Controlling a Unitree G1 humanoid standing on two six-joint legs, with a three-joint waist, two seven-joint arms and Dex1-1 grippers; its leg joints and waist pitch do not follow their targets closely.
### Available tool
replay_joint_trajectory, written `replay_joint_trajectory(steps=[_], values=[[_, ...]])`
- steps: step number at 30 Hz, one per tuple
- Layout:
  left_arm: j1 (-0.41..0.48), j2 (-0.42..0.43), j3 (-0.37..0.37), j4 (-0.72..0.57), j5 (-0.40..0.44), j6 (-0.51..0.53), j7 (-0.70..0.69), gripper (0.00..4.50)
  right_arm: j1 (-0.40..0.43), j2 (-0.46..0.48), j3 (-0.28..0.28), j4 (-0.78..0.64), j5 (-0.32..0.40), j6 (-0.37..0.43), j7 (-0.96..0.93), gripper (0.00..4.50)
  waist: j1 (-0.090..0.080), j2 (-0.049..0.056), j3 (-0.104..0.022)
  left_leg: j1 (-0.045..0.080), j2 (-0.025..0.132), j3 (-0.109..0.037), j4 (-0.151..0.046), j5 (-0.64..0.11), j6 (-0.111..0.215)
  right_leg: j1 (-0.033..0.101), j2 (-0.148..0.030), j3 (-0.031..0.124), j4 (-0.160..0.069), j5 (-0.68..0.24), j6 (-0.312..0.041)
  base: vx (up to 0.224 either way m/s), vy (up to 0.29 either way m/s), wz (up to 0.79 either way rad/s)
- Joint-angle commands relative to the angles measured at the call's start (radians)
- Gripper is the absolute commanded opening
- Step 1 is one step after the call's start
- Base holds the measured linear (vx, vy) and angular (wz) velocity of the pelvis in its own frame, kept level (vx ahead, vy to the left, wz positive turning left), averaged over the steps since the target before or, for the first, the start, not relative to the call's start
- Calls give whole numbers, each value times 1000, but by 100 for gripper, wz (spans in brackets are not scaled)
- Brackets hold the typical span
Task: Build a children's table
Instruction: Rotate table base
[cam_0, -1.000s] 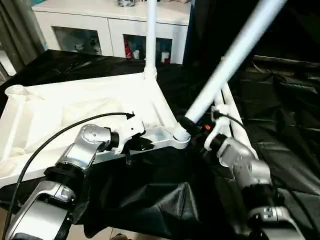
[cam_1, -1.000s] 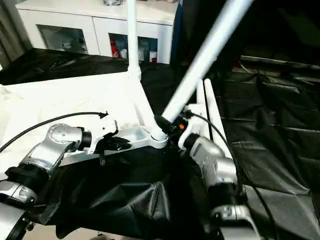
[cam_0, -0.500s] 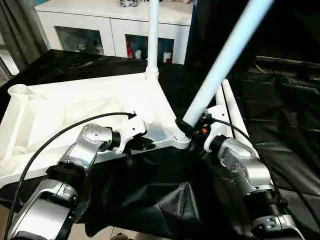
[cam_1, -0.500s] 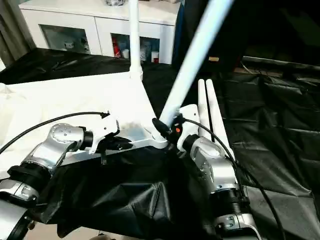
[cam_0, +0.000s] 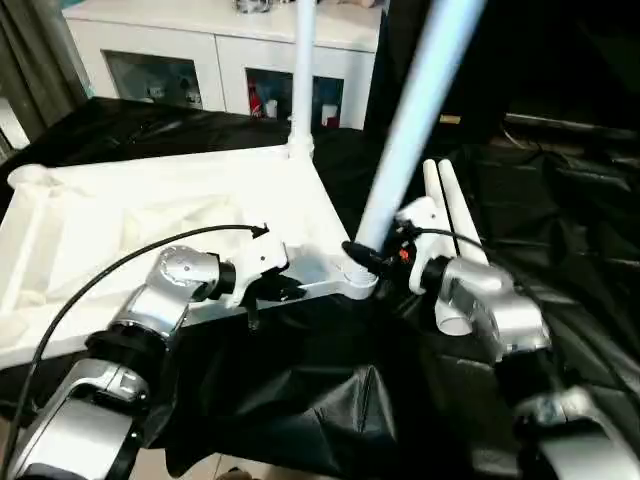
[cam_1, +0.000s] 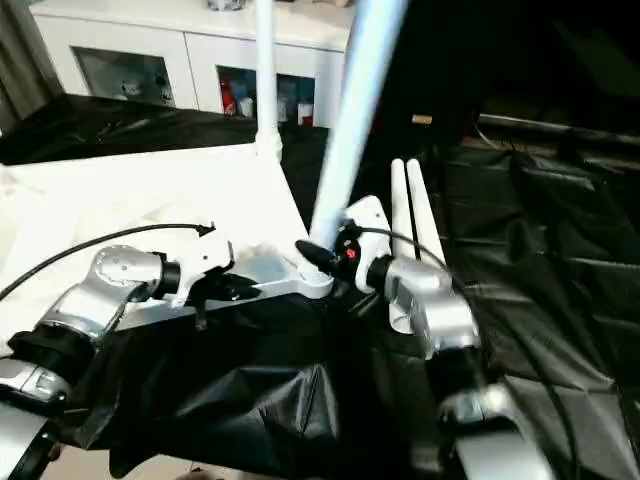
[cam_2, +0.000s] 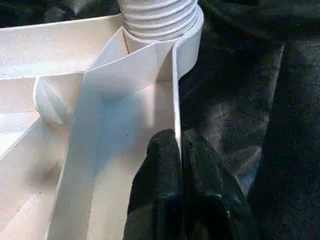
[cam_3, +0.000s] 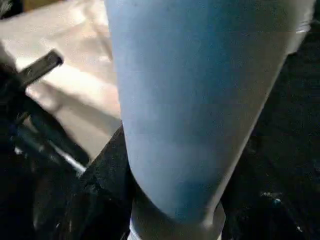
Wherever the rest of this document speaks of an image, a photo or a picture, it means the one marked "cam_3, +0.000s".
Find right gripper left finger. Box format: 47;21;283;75
35;125;137;240

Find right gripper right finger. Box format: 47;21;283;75
220;120;320;240

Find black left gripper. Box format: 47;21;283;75
0;49;92;181

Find white plastic table leg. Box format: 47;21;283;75
103;0;317;240

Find black mat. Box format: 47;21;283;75
0;30;320;240

